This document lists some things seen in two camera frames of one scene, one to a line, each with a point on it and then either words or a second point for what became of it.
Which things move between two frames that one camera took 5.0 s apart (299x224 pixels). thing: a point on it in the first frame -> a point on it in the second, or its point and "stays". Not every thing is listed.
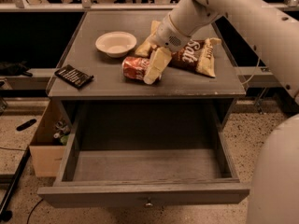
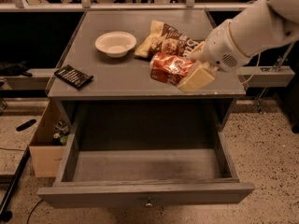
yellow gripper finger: [145, 49] -> [198, 49]
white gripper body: [168, 35] -> [221, 49]
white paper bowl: [116, 44] stays
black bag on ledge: [14, 68] stays
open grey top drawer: [147, 153] stays
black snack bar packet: [73, 76] stays
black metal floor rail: [6, 216] stays
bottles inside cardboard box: [63, 132] stays
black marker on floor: [26, 124] stays
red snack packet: [135, 68] -> [169, 68]
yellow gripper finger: [160, 58] -> [201, 74]
